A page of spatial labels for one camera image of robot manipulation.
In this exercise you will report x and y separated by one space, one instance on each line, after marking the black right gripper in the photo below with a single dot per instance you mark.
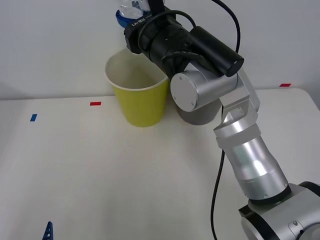
136 35

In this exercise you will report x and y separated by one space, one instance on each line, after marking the silver and black right arm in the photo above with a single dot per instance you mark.
250 155

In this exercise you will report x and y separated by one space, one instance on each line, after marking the grey plastic waste bin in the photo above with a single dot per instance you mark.
197 117

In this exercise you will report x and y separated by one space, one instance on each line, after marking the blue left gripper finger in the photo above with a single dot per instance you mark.
48 232

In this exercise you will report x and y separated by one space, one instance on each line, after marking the clear plastic bottle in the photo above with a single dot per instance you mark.
130 8

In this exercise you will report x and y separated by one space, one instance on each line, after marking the yellow-green plastic waste bin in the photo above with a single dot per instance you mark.
140 105

